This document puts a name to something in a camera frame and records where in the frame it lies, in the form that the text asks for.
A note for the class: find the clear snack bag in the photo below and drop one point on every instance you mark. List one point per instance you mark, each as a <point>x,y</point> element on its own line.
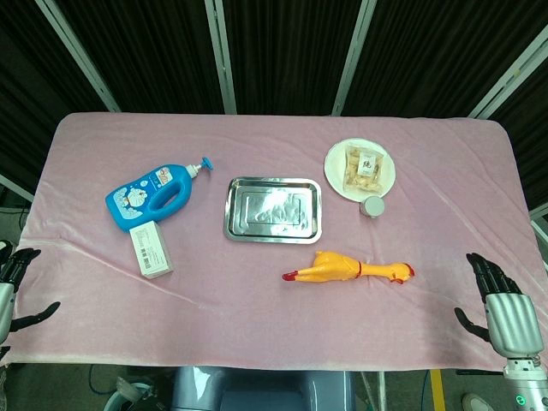
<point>361,171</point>

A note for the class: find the white cardboard box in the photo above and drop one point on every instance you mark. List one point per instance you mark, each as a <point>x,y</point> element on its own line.
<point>150,250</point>

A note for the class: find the blue-grey robot torso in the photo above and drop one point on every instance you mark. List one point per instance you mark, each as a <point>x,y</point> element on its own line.
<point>265,389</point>

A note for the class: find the white metal table leg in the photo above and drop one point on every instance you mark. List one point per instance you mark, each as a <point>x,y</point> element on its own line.
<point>381,391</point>

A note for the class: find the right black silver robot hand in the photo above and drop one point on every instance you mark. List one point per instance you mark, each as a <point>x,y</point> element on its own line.
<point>511,321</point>

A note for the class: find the grey metal frame bar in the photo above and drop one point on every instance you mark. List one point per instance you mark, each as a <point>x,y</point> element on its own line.
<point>17,188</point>
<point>540,229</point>

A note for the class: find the silver rectangular metal tray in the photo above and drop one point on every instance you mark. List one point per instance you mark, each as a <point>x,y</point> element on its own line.
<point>274,210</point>

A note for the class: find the white round plate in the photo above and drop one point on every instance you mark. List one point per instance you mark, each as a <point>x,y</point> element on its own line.
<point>334,171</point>

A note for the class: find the white plastic bucket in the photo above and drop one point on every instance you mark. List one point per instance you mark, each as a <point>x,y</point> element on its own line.
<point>128,398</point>

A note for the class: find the grey metal partition post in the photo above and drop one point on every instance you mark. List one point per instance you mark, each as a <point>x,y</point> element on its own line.
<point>514,76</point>
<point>76,53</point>
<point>354,55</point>
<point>222,55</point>

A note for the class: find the small silver lidded jar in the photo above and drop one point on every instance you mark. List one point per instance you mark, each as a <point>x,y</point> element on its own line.
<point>372,206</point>

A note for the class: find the white sneaker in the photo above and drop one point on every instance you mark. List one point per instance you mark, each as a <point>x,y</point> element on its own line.
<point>473,403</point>

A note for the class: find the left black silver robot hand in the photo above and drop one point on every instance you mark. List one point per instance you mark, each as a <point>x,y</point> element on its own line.
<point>6,295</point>

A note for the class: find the black pleated curtain panel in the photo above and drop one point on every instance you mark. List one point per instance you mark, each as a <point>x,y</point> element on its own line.
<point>287,51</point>
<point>150,51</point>
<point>428,51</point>

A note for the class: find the blue pump detergent bottle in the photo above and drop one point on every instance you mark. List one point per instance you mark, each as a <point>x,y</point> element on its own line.
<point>141,199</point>

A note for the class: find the pink velvet tablecloth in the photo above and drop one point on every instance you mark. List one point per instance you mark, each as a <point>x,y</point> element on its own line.
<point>257,317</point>

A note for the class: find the yellow rubber chicken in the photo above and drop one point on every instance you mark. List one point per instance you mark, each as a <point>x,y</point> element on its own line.
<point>334,269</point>

